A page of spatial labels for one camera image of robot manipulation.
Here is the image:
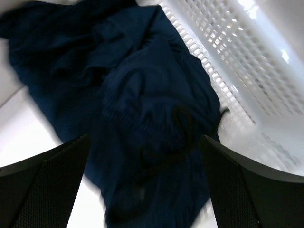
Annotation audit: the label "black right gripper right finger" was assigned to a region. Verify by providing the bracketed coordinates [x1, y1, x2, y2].
[199, 135, 304, 228]

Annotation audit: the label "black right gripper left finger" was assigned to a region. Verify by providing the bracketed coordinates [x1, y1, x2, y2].
[0, 135, 90, 228]

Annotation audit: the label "navy blue shorts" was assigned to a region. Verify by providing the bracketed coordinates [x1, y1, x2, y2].
[0, 0, 223, 228]

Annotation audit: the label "white perforated plastic basket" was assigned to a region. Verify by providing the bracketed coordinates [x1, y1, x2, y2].
[138, 0, 304, 175]

